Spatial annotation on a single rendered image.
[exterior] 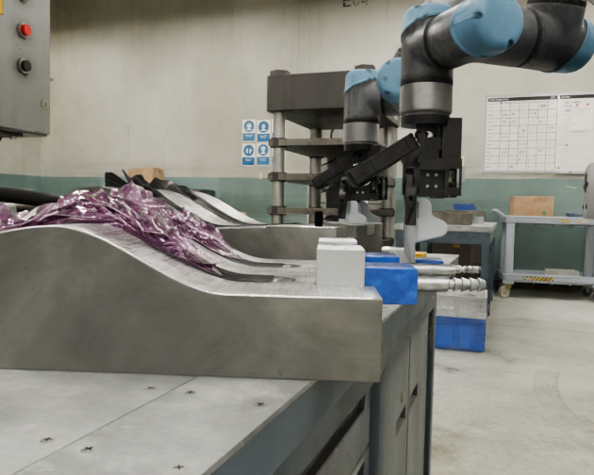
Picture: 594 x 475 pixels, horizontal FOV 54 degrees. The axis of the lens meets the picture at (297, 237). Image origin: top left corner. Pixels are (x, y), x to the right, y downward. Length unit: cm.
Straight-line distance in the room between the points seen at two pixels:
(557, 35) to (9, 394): 74
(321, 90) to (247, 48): 347
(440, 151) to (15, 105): 98
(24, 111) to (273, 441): 125
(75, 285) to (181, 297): 7
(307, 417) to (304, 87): 463
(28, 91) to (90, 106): 796
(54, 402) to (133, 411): 5
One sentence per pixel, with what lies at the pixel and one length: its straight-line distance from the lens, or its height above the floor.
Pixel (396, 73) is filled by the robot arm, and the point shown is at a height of 115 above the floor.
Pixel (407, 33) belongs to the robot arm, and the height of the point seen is 116.
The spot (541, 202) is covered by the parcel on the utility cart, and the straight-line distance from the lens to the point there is 667.
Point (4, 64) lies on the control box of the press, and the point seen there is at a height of 121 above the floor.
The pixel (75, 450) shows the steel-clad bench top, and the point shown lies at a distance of 30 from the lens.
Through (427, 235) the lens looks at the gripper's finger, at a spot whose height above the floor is 88.
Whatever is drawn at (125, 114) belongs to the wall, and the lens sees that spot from 908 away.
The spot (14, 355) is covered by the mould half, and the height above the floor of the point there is 81.
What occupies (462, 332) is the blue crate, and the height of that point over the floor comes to 12.
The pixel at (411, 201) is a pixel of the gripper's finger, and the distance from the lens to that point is 83.
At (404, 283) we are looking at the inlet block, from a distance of 44.
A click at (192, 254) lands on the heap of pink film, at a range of 47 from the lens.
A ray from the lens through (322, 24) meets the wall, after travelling 795.
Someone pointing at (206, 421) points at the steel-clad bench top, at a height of 80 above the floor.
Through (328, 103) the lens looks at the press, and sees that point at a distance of 487.
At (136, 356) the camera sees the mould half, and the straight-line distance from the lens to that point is 41.
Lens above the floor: 91
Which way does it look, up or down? 3 degrees down
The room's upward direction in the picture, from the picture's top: 1 degrees clockwise
